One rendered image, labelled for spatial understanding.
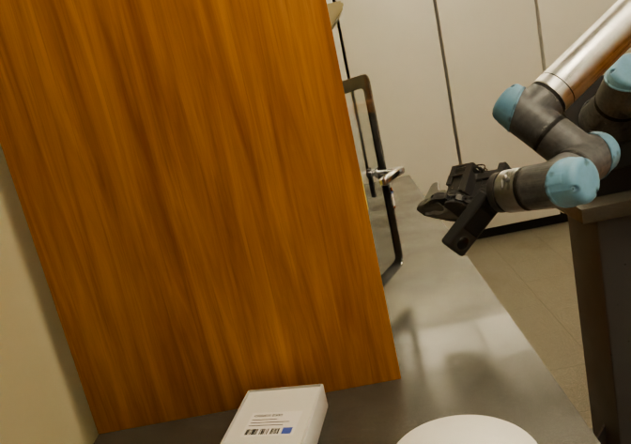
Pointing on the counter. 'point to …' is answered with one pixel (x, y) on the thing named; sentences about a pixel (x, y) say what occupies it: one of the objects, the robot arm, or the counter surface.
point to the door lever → (388, 175)
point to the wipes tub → (468, 432)
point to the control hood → (334, 12)
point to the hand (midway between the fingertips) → (422, 212)
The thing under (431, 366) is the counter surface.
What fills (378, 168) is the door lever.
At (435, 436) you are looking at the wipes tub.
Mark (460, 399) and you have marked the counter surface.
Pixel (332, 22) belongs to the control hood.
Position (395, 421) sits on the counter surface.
